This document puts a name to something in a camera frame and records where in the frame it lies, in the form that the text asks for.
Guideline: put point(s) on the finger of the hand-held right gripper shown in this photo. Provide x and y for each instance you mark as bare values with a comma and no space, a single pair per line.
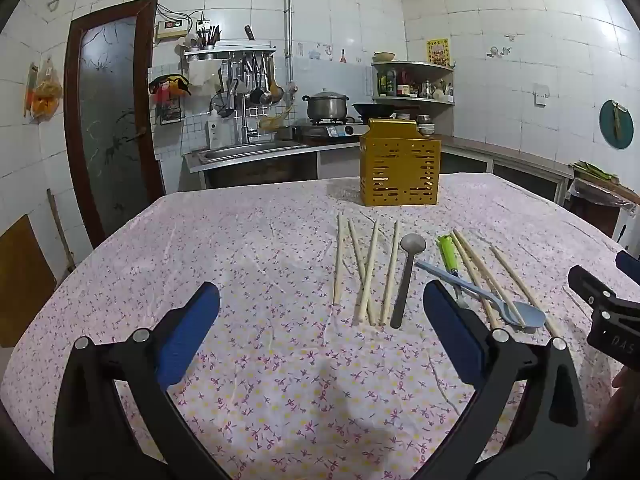
627,260
585,285

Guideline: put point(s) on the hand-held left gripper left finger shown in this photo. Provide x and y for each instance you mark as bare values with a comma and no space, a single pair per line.
187,330

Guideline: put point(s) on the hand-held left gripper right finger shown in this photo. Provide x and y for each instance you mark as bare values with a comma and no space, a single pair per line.
455,330

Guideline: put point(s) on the wooden chopstick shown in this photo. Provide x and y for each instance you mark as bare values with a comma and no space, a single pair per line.
466,272
372,245
337,260
390,270
356,245
521,285
472,255

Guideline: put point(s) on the yellow perforated utensil holder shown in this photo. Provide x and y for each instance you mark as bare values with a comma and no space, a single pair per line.
400,170

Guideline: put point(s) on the person's right hand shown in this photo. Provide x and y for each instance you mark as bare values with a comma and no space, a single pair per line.
626,379

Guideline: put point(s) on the light blue spoon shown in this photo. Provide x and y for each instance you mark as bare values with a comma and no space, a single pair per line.
530,316

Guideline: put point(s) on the plastic covered side table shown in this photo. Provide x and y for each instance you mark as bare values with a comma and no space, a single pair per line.
600,195

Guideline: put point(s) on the floral tablecloth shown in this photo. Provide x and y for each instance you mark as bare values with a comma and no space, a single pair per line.
250,260

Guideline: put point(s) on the green vegetables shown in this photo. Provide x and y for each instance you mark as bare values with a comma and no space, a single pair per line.
595,171

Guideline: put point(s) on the grey spoon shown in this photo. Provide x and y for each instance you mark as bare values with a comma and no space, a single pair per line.
413,244

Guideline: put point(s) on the round green cutting board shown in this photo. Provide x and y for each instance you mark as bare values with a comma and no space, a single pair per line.
616,127

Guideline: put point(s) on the wooden stick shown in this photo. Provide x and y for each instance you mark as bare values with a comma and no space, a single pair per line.
60,230

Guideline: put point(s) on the kitchen counter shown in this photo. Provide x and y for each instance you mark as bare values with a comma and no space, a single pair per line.
480,149

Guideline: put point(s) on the brown wooden board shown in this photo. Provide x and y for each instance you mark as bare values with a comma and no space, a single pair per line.
22,280

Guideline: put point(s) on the steel sink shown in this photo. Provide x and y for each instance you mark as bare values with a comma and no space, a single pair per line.
250,152

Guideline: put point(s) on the white soap bottle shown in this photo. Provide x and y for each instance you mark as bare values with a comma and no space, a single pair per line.
214,130

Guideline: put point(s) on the stacked small bowls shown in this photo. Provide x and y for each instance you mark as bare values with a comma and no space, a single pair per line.
425,126

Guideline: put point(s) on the steel faucet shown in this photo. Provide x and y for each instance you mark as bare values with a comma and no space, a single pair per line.
245,120

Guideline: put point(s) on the yellow loofah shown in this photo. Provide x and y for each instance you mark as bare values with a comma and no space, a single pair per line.
272,121

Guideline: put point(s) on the black wok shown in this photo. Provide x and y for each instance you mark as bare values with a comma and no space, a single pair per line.
380,108

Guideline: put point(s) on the gas stove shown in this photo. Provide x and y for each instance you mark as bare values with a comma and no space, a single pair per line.
325,131

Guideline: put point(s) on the black hanging ladle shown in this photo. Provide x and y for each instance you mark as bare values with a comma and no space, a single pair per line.
256,95

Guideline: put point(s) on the red yellow black bag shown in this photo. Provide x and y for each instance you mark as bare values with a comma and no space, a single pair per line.
170,85

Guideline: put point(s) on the row of condiment bottles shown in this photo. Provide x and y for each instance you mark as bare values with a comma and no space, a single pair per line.
404,85

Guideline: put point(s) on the brown hanging ladle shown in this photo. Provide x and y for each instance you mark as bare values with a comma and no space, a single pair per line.
276,91

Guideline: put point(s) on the white hanging cloth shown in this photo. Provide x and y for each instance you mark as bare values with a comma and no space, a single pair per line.
201,74

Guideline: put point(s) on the steel cooking pot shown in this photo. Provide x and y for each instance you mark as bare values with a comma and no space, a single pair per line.
326,106

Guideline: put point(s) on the orange plastic bags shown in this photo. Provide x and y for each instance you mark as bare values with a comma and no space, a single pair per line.
46,95

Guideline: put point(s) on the beige bowl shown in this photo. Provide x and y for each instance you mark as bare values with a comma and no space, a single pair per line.
384,56

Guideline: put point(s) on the cutlery cup with knives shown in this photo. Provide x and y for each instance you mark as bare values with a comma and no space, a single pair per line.
209,40

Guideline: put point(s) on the white wall socket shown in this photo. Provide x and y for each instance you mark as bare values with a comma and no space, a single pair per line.
541,95

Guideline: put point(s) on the corner wall shelf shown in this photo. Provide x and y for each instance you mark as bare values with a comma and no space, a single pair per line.
425,66

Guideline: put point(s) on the yellow wall poster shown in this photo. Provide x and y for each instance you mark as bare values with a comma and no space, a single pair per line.
438,51

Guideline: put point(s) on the metal wall utensil rack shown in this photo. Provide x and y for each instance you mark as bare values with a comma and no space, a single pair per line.
230,52

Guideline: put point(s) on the beige wall control box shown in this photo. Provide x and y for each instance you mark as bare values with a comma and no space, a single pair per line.
172,29

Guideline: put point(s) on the grey wall pipe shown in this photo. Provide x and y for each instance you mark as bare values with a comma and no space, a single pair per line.
287,10

